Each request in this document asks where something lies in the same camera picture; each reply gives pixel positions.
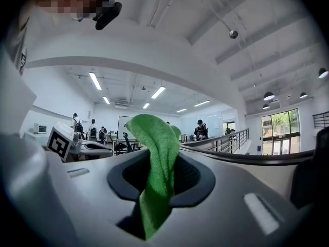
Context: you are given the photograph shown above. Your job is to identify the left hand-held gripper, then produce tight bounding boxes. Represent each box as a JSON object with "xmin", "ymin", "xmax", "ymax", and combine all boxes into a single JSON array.
[{"xmin": 46, "ymin": 121, "xmax": 114, "ymax": 163}]

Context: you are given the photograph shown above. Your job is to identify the black office chair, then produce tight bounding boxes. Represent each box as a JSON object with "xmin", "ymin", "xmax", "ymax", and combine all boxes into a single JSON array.
[{"xmin": 114, "ymin": 132, "xmax": 144, "ymax": 156}]

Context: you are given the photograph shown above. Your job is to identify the green cloth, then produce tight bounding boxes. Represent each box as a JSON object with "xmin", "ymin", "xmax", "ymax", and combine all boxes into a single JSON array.
[{"xmin": 125, "ymin": 113, "xmax": 182, "ymax": 241}]

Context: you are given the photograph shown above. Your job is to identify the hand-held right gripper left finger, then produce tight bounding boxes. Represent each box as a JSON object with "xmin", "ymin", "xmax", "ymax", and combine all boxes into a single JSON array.
[{"xmin": 0, "ymin": 134, "xmax": 152, "ymax": 247}]

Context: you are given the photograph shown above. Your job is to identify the metal balcony railing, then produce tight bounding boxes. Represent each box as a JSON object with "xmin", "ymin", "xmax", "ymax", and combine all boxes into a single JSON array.
[{"xmin": 181, "ymin": 128, "xmax": 250, "ymax": 154}]

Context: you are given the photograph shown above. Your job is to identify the white box appliance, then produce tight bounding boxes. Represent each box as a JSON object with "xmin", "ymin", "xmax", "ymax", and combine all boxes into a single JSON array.
[{"xmin": 33, "ymin": 122, "xmax": 48, "ymax": 135}]

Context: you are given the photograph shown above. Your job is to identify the person's white shirt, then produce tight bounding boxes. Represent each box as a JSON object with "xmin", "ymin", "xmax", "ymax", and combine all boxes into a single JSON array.
[{"xmin": 4, "ymin": 8, "xmax": 78, "ymax": 140}]

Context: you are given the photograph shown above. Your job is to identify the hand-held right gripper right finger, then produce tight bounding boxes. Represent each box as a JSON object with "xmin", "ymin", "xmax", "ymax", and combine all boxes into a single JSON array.
[{"xmin": 154, "ymin": 148, "xmax": 305, "ymax": 247}]

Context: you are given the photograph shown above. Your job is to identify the black head-worn camera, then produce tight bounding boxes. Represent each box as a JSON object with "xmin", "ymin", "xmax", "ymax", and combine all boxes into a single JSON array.
[{"xmin": 92, "ymin": 0, "xmax": 123, "ymax": 31}]

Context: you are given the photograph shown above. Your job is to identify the white whiteboard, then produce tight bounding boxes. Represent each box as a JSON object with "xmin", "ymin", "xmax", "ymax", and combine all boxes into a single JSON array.
[{"xmin": 117, "ymin": 115, "xmax": 138, "ymax": 140}]

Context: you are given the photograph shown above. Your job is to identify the ceiling strip lights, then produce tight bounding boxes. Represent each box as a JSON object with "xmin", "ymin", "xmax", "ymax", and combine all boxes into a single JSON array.
[{"xmin": 88, "ymin": 72, "xmax": 211, "ymax": 113}]

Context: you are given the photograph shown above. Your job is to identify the dark rounded object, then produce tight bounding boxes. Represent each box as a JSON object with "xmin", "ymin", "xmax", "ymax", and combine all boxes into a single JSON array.
[{"xmin": 289, "ymin": 126, "xmax": 329, "ymax": 210}]

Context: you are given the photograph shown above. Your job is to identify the glass entrance door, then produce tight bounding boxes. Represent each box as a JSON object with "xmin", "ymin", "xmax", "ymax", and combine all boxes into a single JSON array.
[{"xmin": 260, "ymin": 108, "xmax": 301, "ymax": 156}]

